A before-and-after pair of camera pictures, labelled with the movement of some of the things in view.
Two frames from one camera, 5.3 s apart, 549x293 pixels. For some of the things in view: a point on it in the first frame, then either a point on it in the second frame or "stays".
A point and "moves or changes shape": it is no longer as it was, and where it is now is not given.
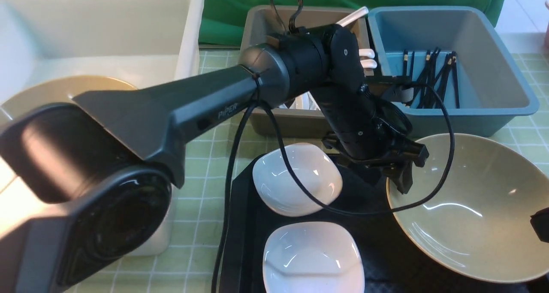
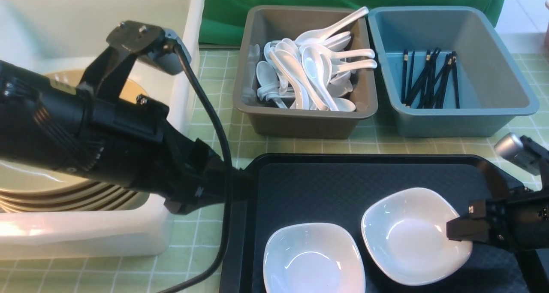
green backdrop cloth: (221, 7) stays
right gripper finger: (540, 221) to (468, 229)
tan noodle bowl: (479, 228) moves or changes shape
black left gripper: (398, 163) to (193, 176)
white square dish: (279, 192) to (405, 232)
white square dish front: (312, 257) stays
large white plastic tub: (141, 34) stays
